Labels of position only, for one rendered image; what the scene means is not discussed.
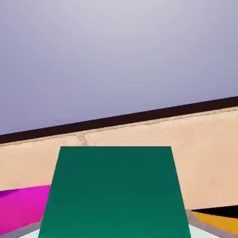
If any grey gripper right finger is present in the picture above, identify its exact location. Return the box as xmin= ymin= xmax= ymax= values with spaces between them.
xmin=185 ymin=209 xmax=238 ymax=238

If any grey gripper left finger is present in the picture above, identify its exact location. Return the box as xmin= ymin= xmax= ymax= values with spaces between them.
xmin=0 ymin=221 xmax=42 ymax=238

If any small green cube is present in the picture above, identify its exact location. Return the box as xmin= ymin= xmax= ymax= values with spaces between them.
xmin=37 ymin=146 xmax=192 ymax=238

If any large orange box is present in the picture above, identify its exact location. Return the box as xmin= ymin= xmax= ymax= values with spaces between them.
xmin=191 ymin=205 xmax=238 ymax=236

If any large magenta box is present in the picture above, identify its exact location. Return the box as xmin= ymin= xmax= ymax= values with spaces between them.
xmin=0 ymin=184 xmax=51 ymax=236

